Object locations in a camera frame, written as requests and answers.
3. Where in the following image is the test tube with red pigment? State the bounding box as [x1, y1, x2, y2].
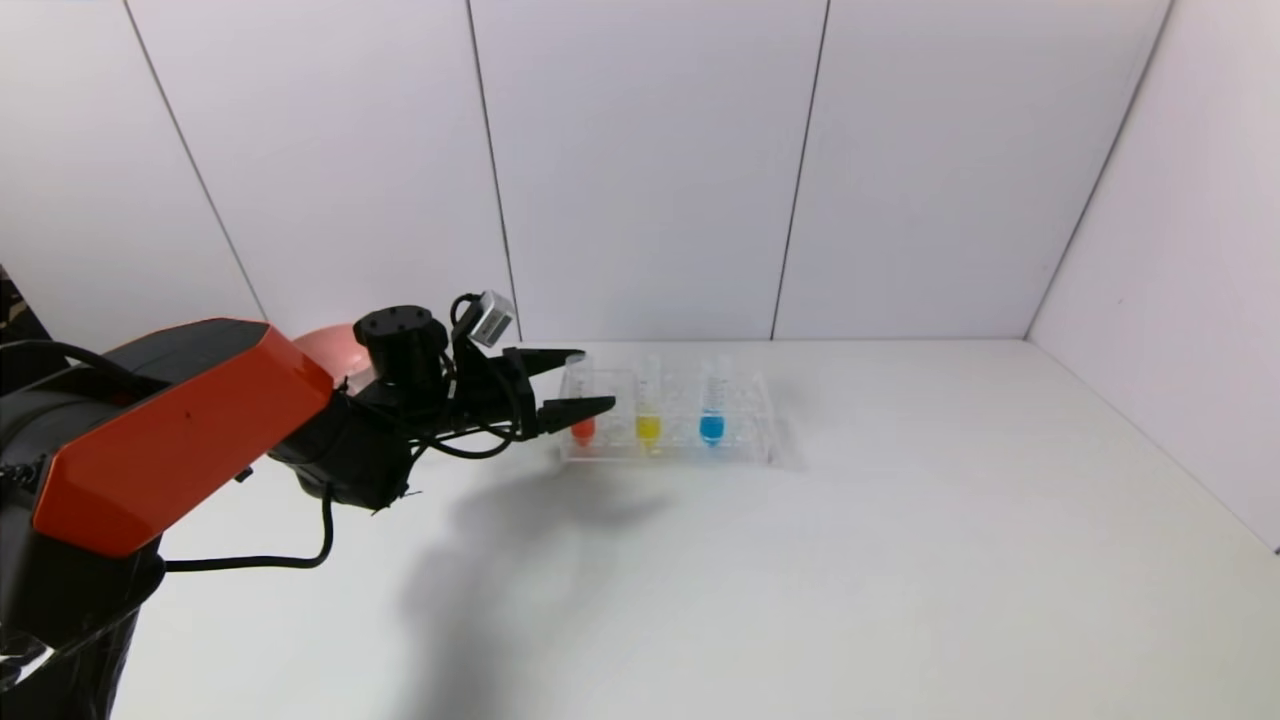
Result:
[566, 355, 599, 448]

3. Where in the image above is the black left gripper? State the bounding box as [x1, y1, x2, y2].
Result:
[454, 346, 617, 442]

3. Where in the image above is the clear acrylic test tube rack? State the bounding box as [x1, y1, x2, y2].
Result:
[557, 368, 776, 467]

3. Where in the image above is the test tube with yellow pigment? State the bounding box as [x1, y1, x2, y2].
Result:
[634, 357, 664, 452]

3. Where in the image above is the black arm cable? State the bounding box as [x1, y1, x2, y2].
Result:
[163, 485, 336, 573]

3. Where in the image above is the test tube with blue pigment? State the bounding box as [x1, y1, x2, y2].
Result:
[698, 355, 729, 449]

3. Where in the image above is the pink plastic bowl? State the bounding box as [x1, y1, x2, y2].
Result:
[293, 323, 377, 387]

